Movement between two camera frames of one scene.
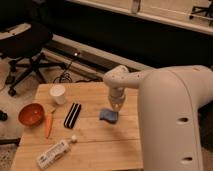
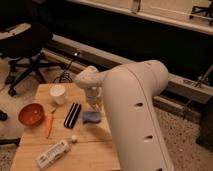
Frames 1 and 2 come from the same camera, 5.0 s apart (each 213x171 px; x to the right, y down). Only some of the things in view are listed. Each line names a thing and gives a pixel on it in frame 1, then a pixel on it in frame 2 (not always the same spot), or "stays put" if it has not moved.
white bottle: x=54 y=152 stays put
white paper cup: x=58 y=92 stays put
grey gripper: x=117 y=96 -> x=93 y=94
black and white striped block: x=72 y=115 stays put
